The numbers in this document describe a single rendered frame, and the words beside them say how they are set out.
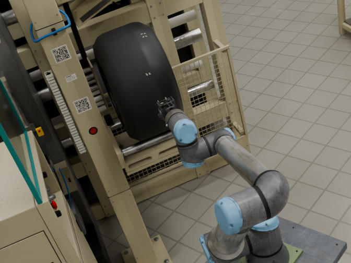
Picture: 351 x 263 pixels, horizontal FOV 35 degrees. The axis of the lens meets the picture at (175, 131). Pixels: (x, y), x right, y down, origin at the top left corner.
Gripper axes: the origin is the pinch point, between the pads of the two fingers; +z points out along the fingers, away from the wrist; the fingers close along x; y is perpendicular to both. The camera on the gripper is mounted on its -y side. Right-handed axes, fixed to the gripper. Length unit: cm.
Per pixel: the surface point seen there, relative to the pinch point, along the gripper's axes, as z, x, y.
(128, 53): 18.4, 4.3, 23.4
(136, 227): 41, 31, -83
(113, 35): 32.7, 6.5, 30.0
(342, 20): 200, -210, -79
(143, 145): 25.3, 12.4, -27.7
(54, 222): -37, 61, -11
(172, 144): 23.6, -1.7, -32.5
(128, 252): 62, 42, -113
